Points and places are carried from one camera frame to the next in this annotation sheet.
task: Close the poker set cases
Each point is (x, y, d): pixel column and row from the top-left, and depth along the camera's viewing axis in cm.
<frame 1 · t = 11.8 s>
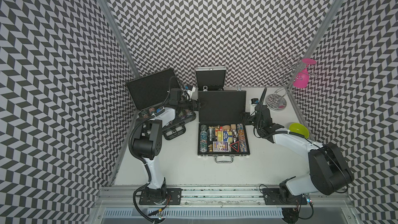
left hand: (201, 102, 94), fingers open
right hand: (244, 115, 90), fingers open
black textured poker case: (223, 132, 93), point 4 cm above the table
small silver poker case: (210, 78, 109), point 13 cm above the table
large black poker case: (151, 94, 106), point 9 cm above the table
pink plastic wine glass: (301, 79, 93), point 24 cm above the table

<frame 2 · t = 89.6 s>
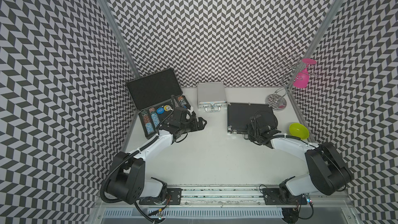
left hand: (200, 124, 86), fingers open
right hand: (246, 128, 92), fingers open
black textured poker case: (239, 115, 98), point 6 cm above the table
small silver poker case: (211, 96, 110), point 5 cm above the table
the other named things where they were.

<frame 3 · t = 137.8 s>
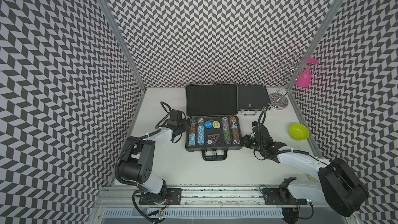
left hand: (188, 126, 95), fingers open
right hand: (242, 142, 88), fingers closed
black textured poker case: (250, 99, 100), point 11 cm above the table
large black poker case: (213, 125, 93), point 6 cm above the table
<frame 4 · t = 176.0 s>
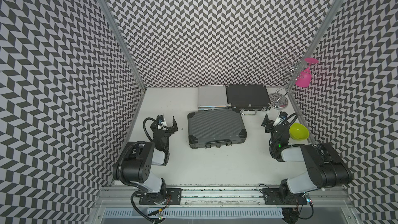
left hand: (165, 118, 90), fingers open
right hand: (274, 118, 90), fingers open
large black poker case: (215, 127, 87), point 11 cm above the table
